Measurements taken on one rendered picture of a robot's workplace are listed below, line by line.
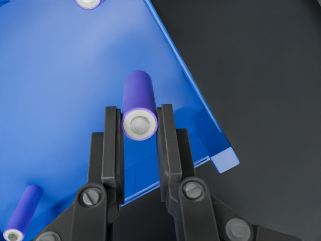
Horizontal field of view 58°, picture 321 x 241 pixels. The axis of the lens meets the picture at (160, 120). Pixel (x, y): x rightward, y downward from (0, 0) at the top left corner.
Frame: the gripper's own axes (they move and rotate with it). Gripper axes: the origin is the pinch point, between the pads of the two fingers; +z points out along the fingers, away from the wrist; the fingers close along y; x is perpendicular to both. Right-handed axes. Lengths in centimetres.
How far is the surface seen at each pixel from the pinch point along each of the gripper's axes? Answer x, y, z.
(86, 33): -3.1, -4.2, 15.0
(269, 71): -35, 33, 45
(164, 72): -6.5, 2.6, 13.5
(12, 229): -15.1, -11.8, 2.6
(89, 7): 1.8, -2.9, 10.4
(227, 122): -47, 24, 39
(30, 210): -16.4, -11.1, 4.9
